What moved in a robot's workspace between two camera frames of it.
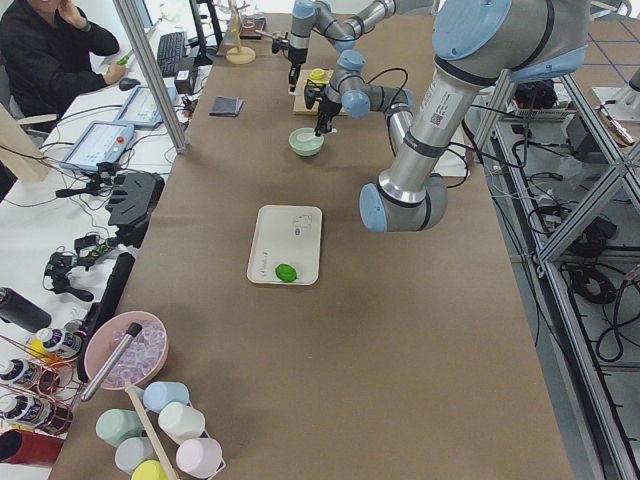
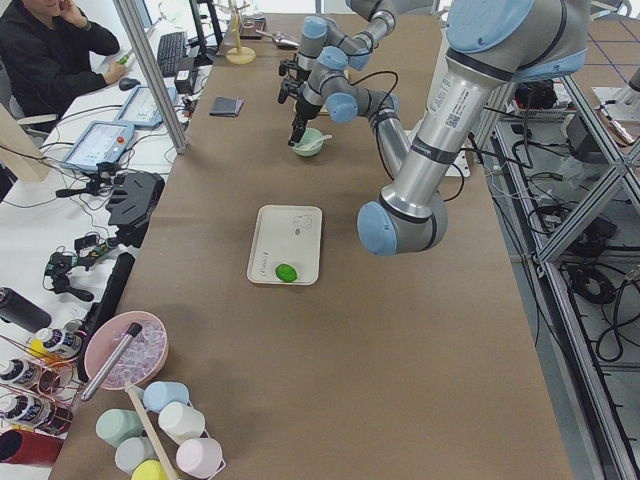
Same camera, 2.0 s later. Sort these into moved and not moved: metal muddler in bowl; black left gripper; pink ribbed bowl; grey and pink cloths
Moved: black left gripper
Not moved: grey and pink cloths; metal muddler in bowl; pink ribbed bowl
